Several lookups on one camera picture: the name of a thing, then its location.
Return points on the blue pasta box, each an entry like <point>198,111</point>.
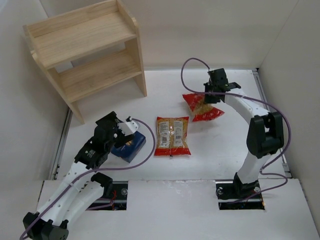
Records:
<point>129,151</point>

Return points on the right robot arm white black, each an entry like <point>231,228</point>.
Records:
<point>264,138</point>

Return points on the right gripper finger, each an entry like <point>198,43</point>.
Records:
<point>212,98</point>
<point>231,86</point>

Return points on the red pasta bag label side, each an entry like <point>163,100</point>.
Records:
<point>172,136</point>

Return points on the right aluminium table rail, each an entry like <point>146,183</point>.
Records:
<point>273,121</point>

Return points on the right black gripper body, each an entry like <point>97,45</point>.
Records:
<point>211,94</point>

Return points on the wooden two-tier shelf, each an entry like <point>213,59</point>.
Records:
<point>79,33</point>

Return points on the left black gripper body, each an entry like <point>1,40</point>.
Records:
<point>122,139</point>

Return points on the red pasta bag front side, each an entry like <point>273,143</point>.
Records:
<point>200,110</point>

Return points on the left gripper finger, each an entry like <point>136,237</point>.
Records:
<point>108,120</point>
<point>122,140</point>

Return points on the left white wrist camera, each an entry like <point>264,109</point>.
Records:
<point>129,126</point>

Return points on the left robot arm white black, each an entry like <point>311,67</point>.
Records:
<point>83,183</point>

